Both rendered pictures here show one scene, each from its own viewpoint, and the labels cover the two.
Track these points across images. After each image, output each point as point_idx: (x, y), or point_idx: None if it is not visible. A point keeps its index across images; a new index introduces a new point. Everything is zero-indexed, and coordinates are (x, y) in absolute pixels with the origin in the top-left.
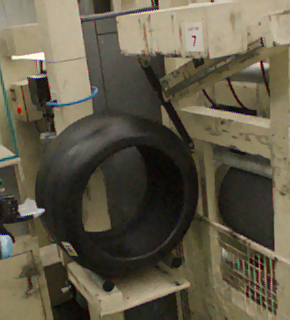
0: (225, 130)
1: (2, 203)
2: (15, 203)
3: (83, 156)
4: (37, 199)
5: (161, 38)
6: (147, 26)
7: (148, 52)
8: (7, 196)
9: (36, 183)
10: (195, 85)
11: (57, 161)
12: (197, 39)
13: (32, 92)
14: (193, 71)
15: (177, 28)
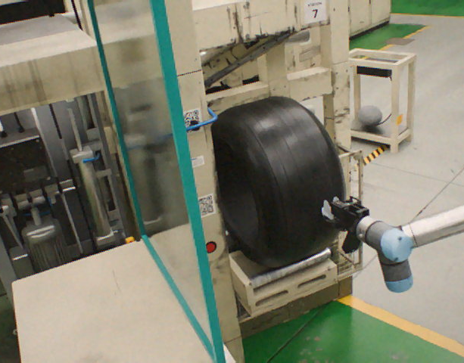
0: (213, 110)
1: (360, 202)
2: (352, 200)
3: (326, 131)
4: (300, 211)
5: (267, 20)
6: (244, 13)
7: (241, 39)
8: (338, 203)
9: (292, 196)
10: (245, 65)
11: (318, 150)
12: (319, 11)
13: (12, 170)
14: (242, 53)
15: (291, 7)
